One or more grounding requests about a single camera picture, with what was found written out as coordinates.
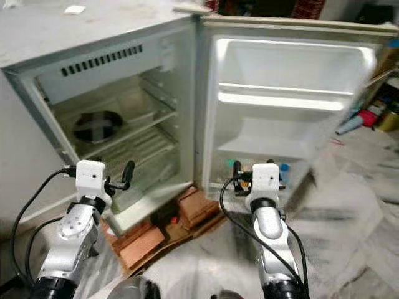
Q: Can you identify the short black left arm cable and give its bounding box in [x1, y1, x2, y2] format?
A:
[24, 217, 64, 286]

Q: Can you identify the wire fridge shelf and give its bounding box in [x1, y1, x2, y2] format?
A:
[84, 126, 176, 184]

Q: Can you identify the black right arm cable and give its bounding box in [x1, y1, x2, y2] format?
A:
[219, 174, 310, 288]

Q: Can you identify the yellow container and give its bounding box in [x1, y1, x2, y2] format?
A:
[377, 102, 399, 133]

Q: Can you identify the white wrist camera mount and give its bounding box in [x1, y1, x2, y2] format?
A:
[245, 162, 282, 209]
[75, 159, 112, 206]

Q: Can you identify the white door shelf rail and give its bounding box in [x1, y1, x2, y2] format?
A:
[217, 82, 356, 113]

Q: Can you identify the red brick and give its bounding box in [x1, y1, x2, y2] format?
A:
[115, 225, 166, 270]
[178, 186, 220, 228]

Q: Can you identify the long black left arm cable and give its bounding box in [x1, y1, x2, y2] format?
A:
[11, 166, 79, 287]

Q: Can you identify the red container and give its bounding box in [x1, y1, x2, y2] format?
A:
[356, 107, 378, 129]

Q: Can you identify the blue capped bottle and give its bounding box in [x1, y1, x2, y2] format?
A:
[279, 163, 291, 189]

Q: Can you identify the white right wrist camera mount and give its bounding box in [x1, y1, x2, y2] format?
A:
[245, 162, 282, 209]

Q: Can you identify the white fridge door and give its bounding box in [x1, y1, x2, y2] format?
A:
[193, 14, 399, 207]

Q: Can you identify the wide clear fridge shelf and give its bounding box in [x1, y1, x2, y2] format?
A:
[51, 78, 176, 159]

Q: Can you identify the small white fridge body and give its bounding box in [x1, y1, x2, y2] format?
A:
[0, 0, 198, 236]

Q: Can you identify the light blue tube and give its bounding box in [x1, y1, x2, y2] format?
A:
[335, 115, 364, 136]

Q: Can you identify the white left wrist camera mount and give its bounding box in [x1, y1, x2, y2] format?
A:
[75, 159, 112, 206]

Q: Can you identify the small white flat packet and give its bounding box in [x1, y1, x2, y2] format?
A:
[64, 5, 87, 16]

